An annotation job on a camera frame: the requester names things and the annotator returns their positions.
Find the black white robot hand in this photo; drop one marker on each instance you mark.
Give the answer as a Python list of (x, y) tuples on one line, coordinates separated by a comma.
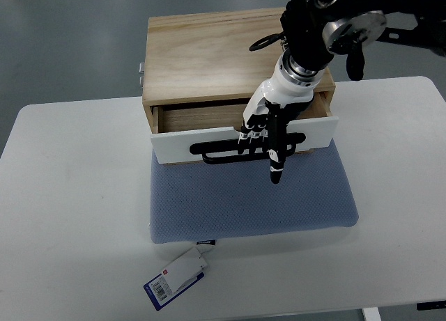
[(277, 101)]

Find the black drawer handle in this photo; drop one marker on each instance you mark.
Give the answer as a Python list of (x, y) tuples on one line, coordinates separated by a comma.
[(230, 151)]

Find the wooden drawer cabinet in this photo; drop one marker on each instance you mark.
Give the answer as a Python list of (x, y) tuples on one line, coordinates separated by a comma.
[(206, 58)]

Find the blue grey cushion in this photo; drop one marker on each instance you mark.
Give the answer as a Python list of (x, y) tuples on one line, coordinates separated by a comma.
[(196, 201)]

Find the white blue price tag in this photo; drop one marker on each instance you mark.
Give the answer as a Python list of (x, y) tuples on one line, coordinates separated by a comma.
[(177, 277)]

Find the white table leg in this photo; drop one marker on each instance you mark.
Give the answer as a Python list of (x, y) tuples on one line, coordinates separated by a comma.
[(371, 314)]

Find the black table control panel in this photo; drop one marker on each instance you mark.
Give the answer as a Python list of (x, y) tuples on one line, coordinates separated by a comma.
[(427, 306)]

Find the grey metal bracket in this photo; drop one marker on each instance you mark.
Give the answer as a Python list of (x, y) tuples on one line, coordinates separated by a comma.
[(141, 74)]

